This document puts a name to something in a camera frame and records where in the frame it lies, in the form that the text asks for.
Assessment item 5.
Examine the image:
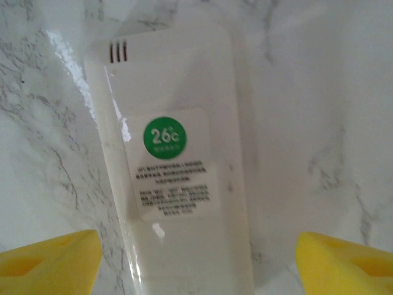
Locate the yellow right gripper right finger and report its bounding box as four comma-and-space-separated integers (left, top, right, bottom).
294, 231, 393, 295

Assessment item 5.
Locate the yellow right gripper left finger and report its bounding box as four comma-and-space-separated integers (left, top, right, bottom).
0, 229, 103, 295

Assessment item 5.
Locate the white remote with green sticker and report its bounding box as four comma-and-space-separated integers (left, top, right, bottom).
83, 24, 255, 295

